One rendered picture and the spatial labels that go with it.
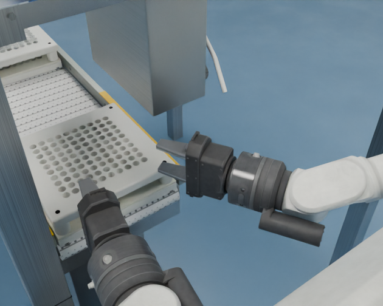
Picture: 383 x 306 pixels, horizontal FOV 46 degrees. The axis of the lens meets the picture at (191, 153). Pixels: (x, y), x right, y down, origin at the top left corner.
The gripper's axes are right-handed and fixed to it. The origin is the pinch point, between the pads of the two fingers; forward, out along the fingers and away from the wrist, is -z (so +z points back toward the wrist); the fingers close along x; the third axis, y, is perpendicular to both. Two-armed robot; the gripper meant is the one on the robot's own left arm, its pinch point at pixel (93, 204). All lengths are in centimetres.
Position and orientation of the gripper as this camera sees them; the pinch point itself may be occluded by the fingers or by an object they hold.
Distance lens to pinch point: 72.1
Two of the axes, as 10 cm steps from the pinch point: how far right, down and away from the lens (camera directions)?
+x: 0.0, 7.5, 6.6
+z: 4.6, 5.8, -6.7
